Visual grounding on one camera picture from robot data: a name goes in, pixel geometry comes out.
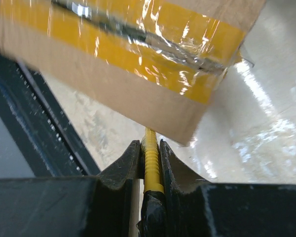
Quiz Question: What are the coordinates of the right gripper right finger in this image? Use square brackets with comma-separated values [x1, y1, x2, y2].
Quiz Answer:
[159, 141, 296, 237]

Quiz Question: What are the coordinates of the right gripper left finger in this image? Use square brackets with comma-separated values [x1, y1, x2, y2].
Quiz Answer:
[0, 140, 141, 237]

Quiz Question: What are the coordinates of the yellow utility knife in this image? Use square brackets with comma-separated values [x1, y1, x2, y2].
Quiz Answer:
[137, 128, 167, 237]

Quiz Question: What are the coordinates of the brown taped cardboard box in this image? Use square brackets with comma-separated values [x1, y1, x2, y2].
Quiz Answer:
[0, 0, 265, 145]

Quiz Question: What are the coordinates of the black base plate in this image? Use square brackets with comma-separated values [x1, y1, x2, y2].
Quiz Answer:
[0, 54, 100, 178]

